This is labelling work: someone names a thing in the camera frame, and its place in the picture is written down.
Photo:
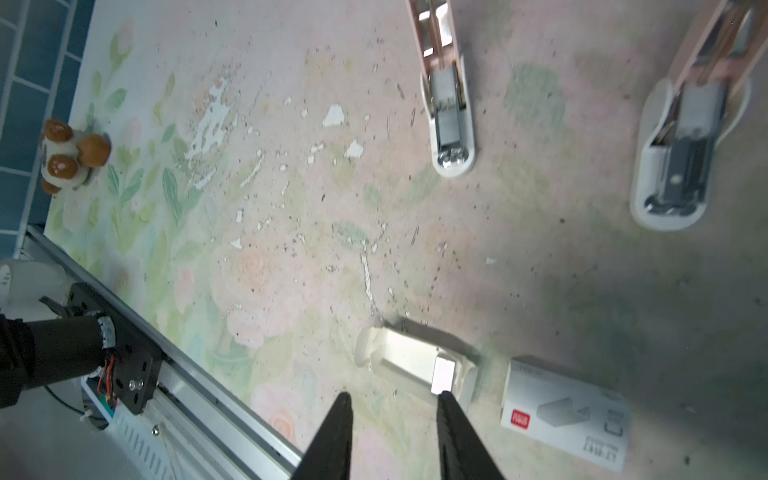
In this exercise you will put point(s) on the brown white mushroom toy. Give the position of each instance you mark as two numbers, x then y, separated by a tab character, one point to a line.
70	157

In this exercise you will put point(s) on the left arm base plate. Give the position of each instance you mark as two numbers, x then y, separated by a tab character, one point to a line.
138	358

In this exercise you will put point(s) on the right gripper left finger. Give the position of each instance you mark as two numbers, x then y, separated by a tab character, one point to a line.
329	455

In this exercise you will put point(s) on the white staple box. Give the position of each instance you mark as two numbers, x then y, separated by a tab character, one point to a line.
573	416

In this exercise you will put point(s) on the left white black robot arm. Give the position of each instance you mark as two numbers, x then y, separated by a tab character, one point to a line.
40	353

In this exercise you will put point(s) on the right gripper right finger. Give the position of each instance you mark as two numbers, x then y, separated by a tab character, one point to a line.
462	454

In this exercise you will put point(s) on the aluminium front rail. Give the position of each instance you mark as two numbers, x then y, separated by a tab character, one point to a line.
191	427

